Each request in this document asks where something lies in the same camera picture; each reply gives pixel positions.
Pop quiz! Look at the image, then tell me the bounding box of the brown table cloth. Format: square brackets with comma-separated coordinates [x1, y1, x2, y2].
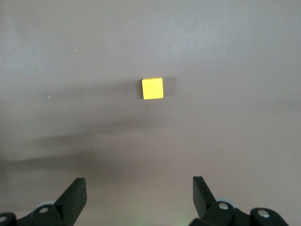
[0, 0, 301, 226]

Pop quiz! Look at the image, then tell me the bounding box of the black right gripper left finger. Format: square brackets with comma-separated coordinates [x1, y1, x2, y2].
[0, 178, 87, 226]

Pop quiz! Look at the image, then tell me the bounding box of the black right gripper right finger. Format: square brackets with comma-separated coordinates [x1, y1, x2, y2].
[190, 176, 289, 226]

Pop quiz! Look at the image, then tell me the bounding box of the yellow cube block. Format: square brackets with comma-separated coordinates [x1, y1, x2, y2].
[142, 77, 164, 100]

